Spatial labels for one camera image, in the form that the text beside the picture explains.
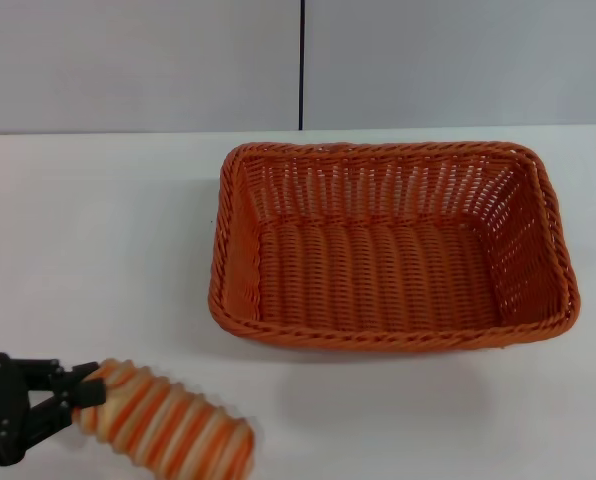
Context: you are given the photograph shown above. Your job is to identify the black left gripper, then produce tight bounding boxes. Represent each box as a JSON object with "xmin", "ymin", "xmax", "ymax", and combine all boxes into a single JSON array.
[{"xmin": 0, "ymin": 351, "xmax": 107, "ymax": 454}]

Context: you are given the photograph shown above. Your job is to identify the orange striped bread roll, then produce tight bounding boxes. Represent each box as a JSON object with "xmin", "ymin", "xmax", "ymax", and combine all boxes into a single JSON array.
[{"xmin": 72, "ymin": 357, "xmax": 257, "ymax": 480}]

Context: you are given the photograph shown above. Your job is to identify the orange woven plastic basket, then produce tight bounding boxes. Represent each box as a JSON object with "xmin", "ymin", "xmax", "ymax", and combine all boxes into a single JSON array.
[{"xmin": 207, "ymin": 141, "xmax": 583, "ymax": 357}]

